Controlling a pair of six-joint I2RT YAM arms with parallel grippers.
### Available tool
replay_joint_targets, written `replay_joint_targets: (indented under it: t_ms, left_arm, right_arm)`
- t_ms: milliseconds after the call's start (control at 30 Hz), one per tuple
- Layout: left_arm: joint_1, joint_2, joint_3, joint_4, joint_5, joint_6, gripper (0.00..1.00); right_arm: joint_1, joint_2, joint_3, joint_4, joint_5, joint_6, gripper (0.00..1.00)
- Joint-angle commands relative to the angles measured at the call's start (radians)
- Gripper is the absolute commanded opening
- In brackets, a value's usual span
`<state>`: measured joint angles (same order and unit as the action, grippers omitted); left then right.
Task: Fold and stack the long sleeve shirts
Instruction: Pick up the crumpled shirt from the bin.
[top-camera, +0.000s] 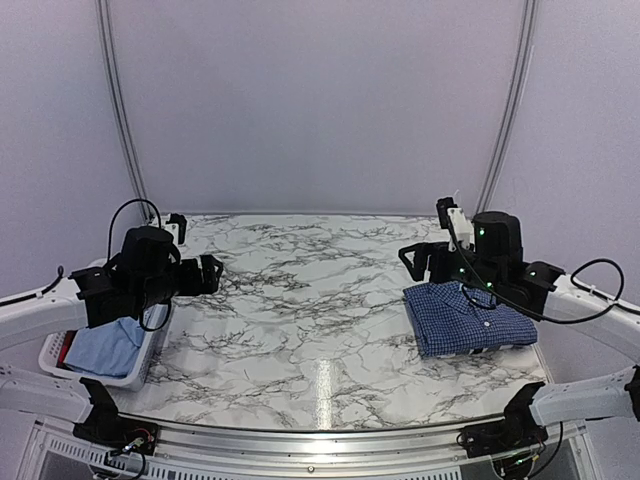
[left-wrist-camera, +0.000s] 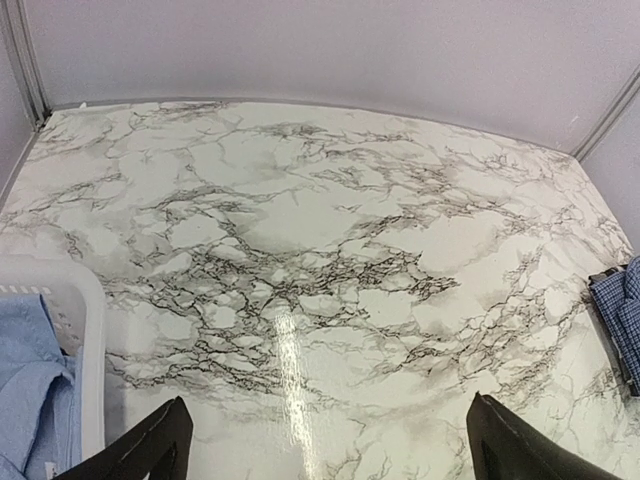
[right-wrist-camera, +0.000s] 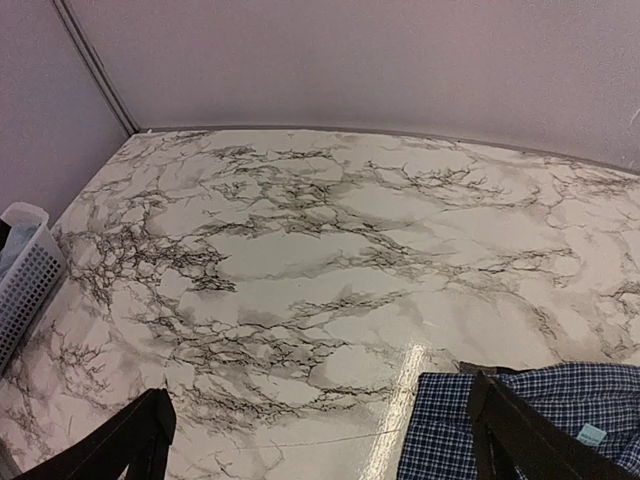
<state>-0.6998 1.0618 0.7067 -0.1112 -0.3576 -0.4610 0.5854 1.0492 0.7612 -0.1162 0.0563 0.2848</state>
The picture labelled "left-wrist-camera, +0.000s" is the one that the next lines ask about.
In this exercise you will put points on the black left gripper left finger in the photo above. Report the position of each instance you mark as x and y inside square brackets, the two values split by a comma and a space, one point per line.
[158, 447]

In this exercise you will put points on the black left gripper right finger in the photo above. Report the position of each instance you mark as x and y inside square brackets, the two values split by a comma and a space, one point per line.
[504, 446]

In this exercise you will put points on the light blue long sleeve shirt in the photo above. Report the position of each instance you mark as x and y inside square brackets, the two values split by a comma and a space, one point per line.
[40, 394]

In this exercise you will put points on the grey striped folded shirt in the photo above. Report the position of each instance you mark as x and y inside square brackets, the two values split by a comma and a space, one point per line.
[608, 292]

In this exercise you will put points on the white plastic laundry basket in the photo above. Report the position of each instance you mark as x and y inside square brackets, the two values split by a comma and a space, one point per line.
[77, 305]

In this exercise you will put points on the blue checked folded shirt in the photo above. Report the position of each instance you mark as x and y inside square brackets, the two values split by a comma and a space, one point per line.
[629, 312]

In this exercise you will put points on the right aluminium corner post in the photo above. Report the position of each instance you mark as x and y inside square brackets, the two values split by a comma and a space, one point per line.
[606, 122]

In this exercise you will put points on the aluminium corner post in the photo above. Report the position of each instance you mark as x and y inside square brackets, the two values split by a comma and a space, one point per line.
[606, 122]
[21, 52]

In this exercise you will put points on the left aluminium corner post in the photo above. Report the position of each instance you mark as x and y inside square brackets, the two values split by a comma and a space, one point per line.
[21, 52]

